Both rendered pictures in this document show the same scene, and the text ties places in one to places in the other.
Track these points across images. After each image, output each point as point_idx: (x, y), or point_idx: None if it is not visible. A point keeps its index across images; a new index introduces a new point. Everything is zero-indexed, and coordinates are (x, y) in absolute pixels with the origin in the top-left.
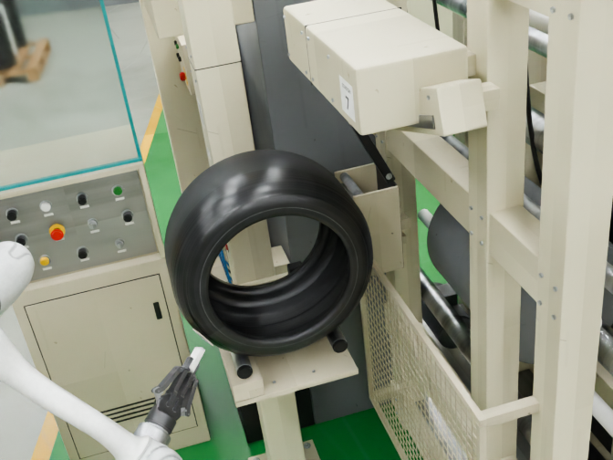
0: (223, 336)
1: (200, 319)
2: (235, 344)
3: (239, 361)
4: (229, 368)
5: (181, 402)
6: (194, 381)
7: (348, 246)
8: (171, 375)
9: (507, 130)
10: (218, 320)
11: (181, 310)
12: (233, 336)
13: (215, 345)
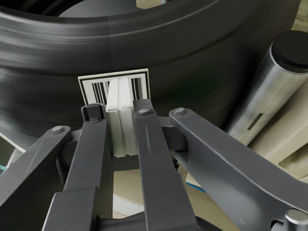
0: (139, 35)
1: (46, 58)
2: (187, 26)
3: (263, 65)
4: (292, 130)
5: (180, 201)
6: (173, 117)
7: None
8: (10, 168)
9: None
10: (80, 19)
11: (28, 115)
12: (154, 16)
13: (178, 93)
